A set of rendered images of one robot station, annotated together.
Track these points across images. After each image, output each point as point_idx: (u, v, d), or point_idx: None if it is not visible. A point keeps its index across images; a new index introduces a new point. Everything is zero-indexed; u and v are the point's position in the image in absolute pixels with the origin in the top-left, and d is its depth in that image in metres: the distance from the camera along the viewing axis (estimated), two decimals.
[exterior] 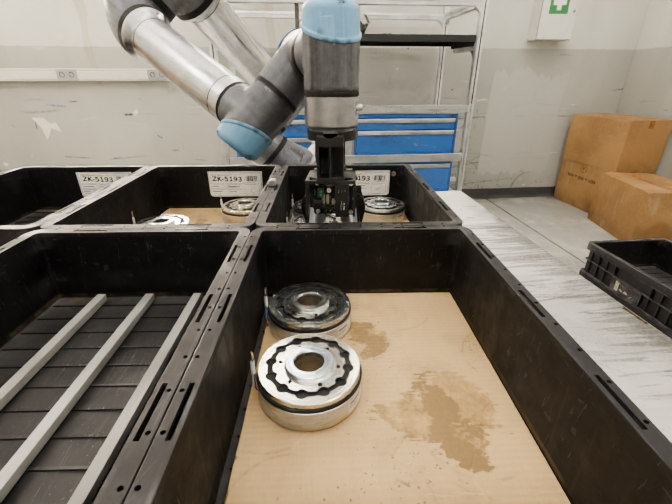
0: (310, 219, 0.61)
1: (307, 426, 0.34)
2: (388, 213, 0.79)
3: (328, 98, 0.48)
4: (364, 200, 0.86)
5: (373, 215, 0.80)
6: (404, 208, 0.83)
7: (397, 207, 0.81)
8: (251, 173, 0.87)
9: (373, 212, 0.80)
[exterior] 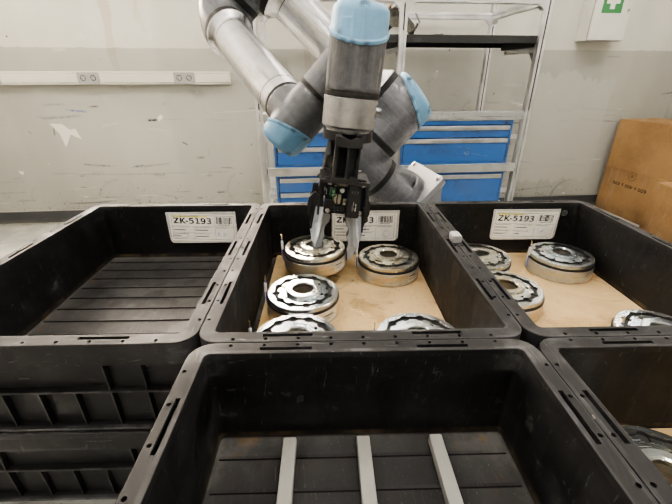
0: (314, 218, 0.60)
1: None
2: (583, 271, 0.61)
3: (352, 99, 0.48)
4: (534, 248, 0.67)
5: (562, 272, 0.61)
6: None
7: (587, 261, 0.63)
8: (387, 213, 0.69)
9: (561, 268, 0.61)
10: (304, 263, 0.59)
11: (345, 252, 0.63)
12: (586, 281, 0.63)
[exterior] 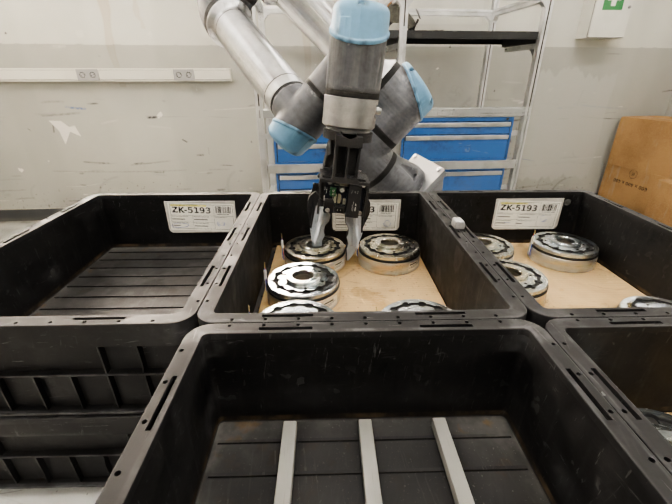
0: (314, 217, 0.60)
1: None
2: (587, 259, 0.60)
3: (352, 99, 0.49)
4: (537, 237, 0.66)
5: (565, 261, 0.61)
6: None
7: (591, 250, 0.62)
8: (388, 202, 0.68)
9: (565, 257, 0.61)
10: None
11: (345, 252, 0.63)
12: (590, 270, 0.62)
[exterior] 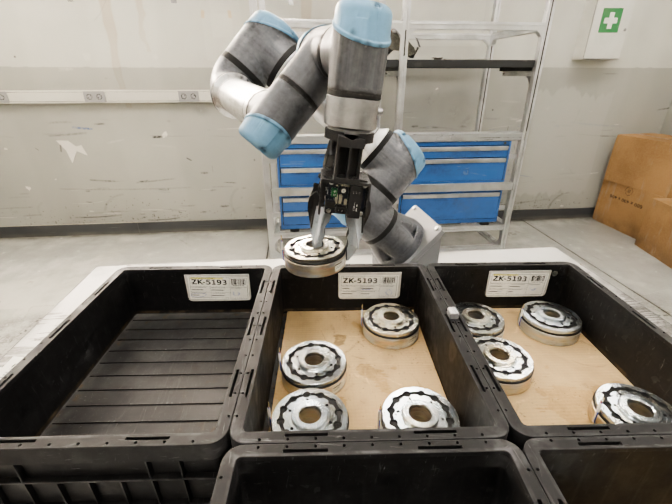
0: (315, 218, 0.60)
1: None
2: (571, 335, 0.66)
3: (354, 99, 0.49)
4: (526, 308, 0.72)
5: (551, 336, 0.67)
6: None
7: (575, 324, 0.68)
8: (390, 274, 0.74)
9: (551, 332, 0.67)
10: (304, 263, 0.59)
11: (345, 252, 0.63)
12: (574, 343, 0.68)
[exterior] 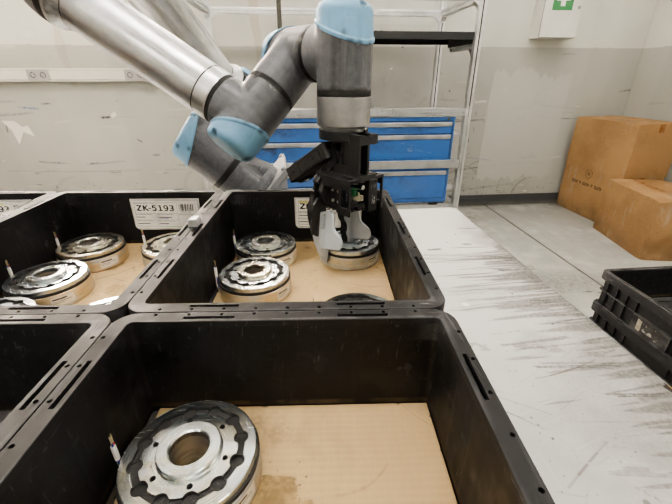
0: (320, 224, 0.59)
1: None
2: (356, 257, 0.61)
3: (362, 98, 0.50)
4: None
5: (337, 259, 0.62)
6: (378, 248, 0.64)
7: (368, 248, 0.63)
8: (186, 201, 0.69)
9: (336, 255, 0.61)
10: (64, 260, 0.60)
11: (121, 250, 0.64)
12: (365, 268, 0.63)
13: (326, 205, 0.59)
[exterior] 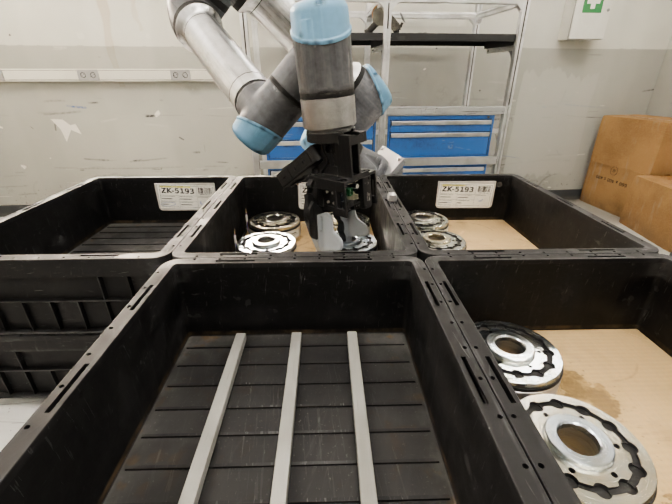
0: (318, 227, 0.58)
1: None
2: None
3: (346, 97, 0.49)
4: None
5: None
6: (377, 247, 0.65)
7: (368, 247, 0.64)
8: None
9: None
10: (263, 232, 0.71)
11: (300, 225, 0.75)
12: None
13: (321, 207, 0.59)
